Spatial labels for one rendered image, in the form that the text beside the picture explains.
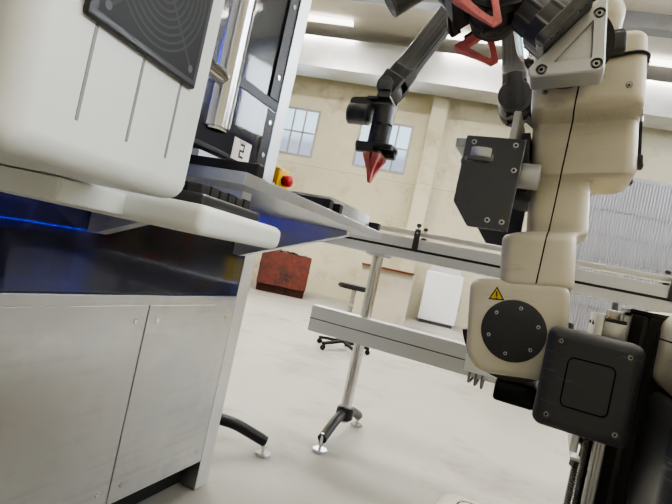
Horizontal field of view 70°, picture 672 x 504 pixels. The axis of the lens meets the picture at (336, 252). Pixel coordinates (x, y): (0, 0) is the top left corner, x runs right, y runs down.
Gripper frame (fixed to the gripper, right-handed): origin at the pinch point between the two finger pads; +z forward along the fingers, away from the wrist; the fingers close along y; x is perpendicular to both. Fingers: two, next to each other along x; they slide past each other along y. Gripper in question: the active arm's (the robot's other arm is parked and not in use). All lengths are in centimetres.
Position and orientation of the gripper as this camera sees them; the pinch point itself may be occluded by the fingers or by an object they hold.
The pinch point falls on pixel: (369, 179)
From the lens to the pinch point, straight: 129.5
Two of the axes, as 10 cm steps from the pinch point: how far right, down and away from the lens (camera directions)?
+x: -3.8, -1.0, -9.2
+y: -9.0, -2.0, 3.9
